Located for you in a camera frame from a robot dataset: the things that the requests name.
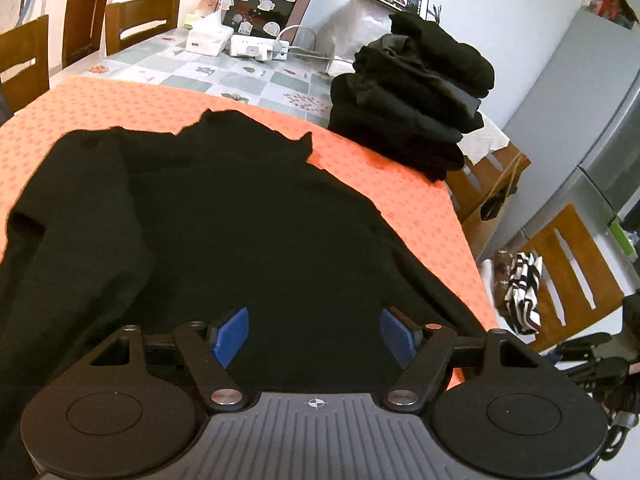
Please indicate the red gift packages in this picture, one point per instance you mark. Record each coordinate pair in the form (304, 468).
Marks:
(612, 0)

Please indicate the white tissue box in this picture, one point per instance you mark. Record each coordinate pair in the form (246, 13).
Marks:
(207, 35)

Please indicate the white power strip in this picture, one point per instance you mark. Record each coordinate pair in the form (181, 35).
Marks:
(257, 49)

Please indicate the black and white striped cloth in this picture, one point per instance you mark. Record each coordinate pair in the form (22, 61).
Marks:
(522, 290)

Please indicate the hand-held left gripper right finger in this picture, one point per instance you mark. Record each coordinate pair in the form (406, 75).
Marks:
(395, 335)

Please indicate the stack of folded black clothes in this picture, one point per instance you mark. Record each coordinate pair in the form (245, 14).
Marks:
(410, 100)

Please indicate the white crumpled cloth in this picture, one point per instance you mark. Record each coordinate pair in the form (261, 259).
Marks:
(485, 140)

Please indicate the grey refrigerator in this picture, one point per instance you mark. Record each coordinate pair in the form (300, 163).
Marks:
(590, 110)

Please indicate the brown wooden door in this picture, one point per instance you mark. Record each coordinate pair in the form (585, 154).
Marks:
(90, 5)

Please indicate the yellow snack bag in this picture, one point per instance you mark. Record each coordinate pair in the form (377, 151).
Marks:
(200, 10)

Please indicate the translucent plastic bag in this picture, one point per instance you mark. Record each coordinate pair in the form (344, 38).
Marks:
(355, 35)

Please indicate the orange patterned mat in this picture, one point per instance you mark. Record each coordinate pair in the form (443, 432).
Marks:
(100, 105)

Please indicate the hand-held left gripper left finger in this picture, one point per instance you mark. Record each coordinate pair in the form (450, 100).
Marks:
(232, 332)

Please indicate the checked tablecloth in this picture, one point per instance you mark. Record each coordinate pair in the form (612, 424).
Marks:
(215, 80)

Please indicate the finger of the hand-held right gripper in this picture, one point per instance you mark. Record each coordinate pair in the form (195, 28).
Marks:
(590, 343)
(595, 368)

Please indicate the black sweater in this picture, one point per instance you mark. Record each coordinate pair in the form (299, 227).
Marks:
(240, 220)

